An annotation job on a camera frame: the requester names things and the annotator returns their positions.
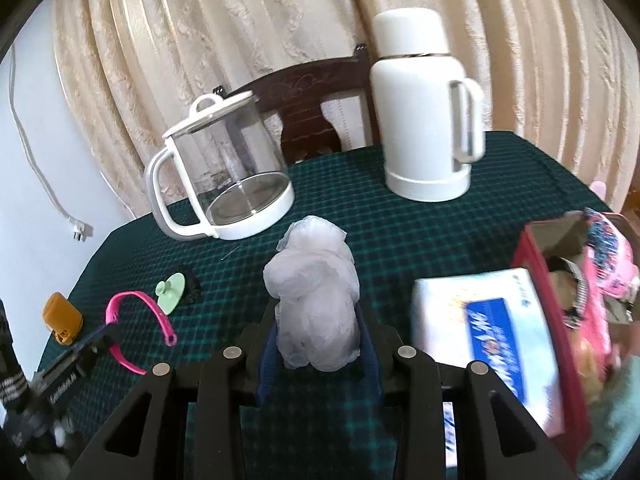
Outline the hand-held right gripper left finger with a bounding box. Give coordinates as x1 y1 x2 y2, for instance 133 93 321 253
67 302 281 480

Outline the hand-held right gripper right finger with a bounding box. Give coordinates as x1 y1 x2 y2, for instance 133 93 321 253
352 305 576 480

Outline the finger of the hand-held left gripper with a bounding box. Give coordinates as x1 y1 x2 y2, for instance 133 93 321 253
72 324 110 348
80 334 119 363

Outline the pink headband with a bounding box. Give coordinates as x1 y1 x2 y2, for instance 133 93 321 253
105 290 178 376

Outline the white plastic bag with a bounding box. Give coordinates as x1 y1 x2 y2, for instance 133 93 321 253
263 215 362 372

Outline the red tin box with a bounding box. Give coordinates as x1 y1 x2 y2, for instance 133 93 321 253
511 210 640 467

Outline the pink printed pouch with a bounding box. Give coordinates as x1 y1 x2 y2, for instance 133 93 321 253
582 207 640 306

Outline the small orange case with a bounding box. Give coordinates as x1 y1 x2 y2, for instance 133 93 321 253
42 292 83 345

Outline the green suction hook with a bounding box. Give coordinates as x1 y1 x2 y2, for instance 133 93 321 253
155 271 190 314

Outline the tissue pack with blue label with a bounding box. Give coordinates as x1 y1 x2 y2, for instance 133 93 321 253
411 266 566 438

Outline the green checked tablecloth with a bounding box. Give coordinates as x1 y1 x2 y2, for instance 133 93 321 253
37 130 613 480

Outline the black white striped sock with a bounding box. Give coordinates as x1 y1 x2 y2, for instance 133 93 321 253
550 255 592 330

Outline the white thermos jug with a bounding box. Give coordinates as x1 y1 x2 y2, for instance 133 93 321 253
369 8 487 203

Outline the teal cloth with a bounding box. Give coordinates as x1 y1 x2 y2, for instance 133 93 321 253
579 365 640 480

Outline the dark wooden chair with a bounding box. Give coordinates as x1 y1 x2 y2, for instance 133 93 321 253
215 45 381 165

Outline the beige curtain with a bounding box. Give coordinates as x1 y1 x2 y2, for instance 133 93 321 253
50 0 631 221

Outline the white power cable with plug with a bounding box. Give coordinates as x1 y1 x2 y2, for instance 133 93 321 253
9 42 94 244

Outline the glass kettle with white handle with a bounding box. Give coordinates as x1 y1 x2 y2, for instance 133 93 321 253
144 91 295 242

